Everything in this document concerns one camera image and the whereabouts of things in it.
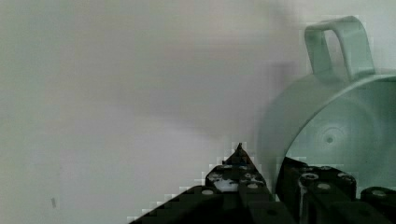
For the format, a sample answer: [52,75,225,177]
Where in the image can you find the light green plastic mug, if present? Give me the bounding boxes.
[258,16,396,189]

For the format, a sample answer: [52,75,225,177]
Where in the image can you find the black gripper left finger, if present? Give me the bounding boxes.
[129,144,296,224]

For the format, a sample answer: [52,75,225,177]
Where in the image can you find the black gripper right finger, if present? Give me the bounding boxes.
[276,157,395,224]

